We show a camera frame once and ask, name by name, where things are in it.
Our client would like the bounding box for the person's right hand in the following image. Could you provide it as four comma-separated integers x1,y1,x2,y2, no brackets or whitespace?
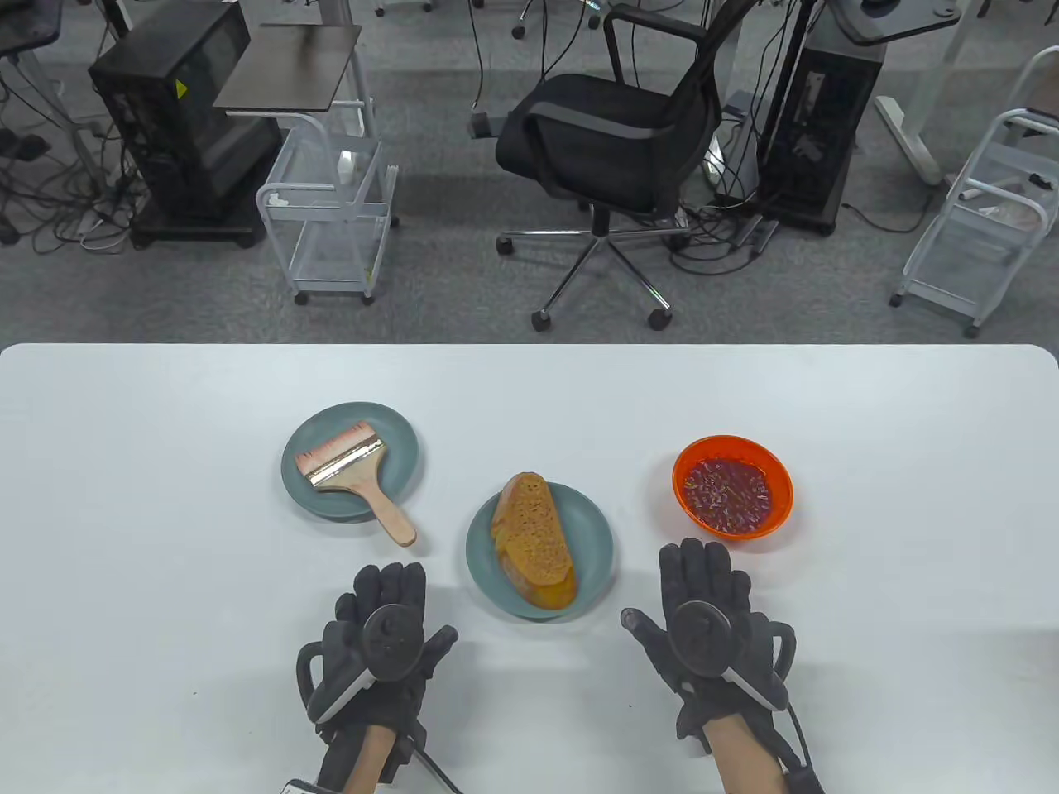
621,538,799,741

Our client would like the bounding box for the person's left hand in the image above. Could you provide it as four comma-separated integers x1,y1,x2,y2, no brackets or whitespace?
296,562,458,733

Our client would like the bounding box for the teal round plate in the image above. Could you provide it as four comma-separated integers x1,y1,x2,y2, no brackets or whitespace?
280,402,420,524
466,482,615,621

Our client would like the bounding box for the brown bread slice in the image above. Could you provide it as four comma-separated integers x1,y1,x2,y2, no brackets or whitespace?
491,472,578,611

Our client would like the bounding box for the wooden brush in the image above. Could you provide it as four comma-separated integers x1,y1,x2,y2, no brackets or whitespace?
295,420,419,548

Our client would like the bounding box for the person's left forearm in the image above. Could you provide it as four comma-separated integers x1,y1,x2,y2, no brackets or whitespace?
319,724,414,794

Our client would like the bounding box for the person's right forearm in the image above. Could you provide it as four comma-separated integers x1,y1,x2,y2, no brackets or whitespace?
703,715,795,794

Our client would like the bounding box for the black round hand tracker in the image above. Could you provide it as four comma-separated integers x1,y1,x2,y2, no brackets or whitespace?
298,604,431,725
668,601,799,712

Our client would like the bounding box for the orange plastic bowl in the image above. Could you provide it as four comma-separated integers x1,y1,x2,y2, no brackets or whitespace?
672,435,795,542

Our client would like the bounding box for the black office chair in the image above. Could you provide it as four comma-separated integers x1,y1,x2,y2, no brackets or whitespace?
495,0,762,333

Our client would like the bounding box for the black computer tower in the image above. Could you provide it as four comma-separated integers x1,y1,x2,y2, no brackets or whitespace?
89,0,284,249
757,25,888,238

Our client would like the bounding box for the white-legged grey desk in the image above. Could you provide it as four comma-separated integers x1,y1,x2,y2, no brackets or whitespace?
827,0,994,187

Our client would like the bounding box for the brown side table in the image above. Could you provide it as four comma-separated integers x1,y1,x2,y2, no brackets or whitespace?
213,0,369,141

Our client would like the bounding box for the dark grey desk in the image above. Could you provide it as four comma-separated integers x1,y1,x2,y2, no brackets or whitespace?
0,0,63,59

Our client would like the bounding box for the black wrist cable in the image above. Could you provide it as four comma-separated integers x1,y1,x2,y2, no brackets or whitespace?
410,740,464,794

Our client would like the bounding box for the bundle of floor cables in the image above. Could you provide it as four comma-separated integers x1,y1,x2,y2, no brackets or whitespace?
670,198,779,278

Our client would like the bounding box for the white wire cart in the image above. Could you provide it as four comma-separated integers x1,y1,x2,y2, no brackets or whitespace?
255,99,400,307
889,45,1059,340

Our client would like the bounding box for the tangle of black cables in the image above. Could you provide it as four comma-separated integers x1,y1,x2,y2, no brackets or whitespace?
0,58,150,253

